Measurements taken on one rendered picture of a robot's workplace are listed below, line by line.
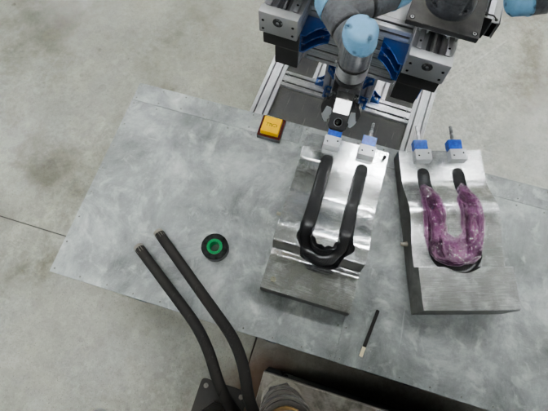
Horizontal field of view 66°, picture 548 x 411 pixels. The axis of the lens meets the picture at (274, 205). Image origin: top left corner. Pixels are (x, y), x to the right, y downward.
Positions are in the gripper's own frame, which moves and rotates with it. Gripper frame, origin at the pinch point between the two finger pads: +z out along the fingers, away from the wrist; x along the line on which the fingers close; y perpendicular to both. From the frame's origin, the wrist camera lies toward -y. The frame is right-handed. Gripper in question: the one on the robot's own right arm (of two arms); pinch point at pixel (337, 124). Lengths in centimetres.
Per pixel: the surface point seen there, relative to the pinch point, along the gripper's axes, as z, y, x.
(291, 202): 10.9, -22.6, 6.6
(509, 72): 101, 123, -86
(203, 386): 100, -86, 26
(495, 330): 21, -40, -59
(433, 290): 10, -36, -37
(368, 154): 9.2, -1.8, -11.3
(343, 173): 12.2, -8.4, -5.8
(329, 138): 9.2, 0.2, 1.3
